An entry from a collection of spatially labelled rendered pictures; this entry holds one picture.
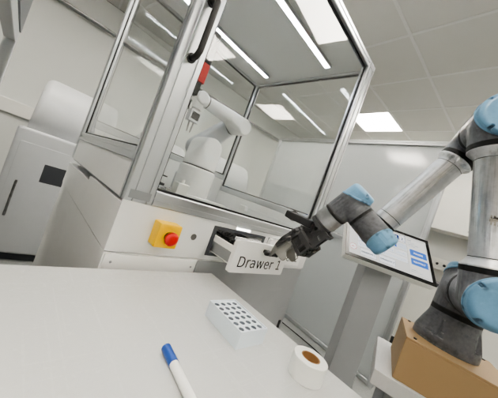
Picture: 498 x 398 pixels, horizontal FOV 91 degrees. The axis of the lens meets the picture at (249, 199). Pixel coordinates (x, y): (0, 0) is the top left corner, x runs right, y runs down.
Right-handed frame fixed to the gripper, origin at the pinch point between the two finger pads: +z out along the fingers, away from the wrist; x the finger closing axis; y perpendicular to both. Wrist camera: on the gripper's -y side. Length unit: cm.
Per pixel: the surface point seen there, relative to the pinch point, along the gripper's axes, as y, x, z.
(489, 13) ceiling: -100, 124, -160
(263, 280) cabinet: -3.6, 24.5, 26.0
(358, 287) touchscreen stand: 9, 89, 9
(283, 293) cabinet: 0, 45, 32
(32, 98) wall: -308, -67, 168
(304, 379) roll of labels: 34.4, -22.0, -6.7
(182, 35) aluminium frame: -43, -47, -30
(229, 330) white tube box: 21.5, -29.3, 1.4
